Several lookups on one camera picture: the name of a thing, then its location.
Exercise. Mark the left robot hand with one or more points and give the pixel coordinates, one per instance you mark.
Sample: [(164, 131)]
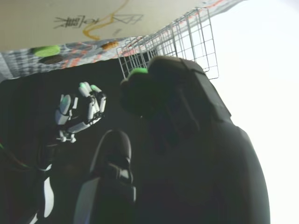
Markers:
[(198, 151)]

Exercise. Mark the beige square board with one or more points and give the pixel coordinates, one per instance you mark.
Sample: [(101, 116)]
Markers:
[(35, 23)]

